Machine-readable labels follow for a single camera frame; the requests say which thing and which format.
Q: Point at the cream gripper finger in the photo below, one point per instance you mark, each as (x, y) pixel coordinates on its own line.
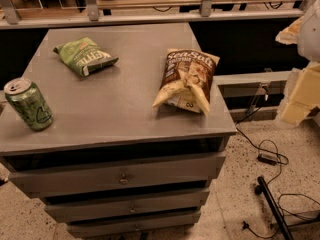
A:
(290, 35)
(301, 94)

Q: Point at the brown sea salt chip bag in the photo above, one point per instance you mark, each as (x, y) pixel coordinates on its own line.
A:
(187, 80)

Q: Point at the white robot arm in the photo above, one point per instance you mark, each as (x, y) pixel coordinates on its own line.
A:
(308, 45)

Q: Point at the green jalapeno chip bag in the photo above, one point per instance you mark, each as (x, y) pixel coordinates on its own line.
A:
(84, 56)

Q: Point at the black power adapter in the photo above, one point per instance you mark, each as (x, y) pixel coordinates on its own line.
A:
(264, 158)

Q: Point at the black stand leg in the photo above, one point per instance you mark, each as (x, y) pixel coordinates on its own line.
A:
(263, 188)

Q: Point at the grey drawer cabinet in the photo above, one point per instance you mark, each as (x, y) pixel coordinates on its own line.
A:
(109, 115)

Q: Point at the bottom grey drawer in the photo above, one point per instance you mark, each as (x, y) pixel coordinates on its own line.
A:
(137, 224)

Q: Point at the grey drawer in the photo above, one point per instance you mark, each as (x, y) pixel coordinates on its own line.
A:
(128, 205)
(69, 180)
(137, 224)

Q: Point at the green soda can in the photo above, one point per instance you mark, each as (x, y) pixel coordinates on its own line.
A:
(27, 100)

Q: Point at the middle grey drawer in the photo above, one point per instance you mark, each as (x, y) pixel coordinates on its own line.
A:
(128, 205)

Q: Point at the top grey drawer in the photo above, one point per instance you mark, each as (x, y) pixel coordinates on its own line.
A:
(69, 180)

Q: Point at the metal railing frame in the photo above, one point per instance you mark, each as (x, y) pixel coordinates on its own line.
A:
(27, 14)

